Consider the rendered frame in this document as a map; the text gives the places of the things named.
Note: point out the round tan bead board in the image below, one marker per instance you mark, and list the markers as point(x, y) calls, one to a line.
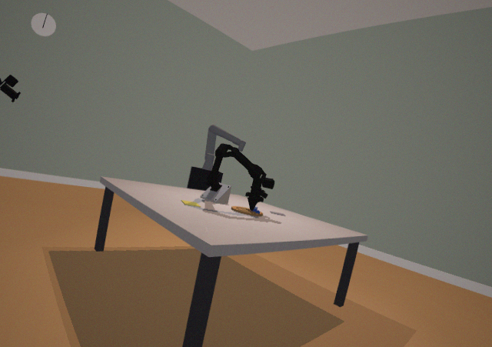
point(245, 211)

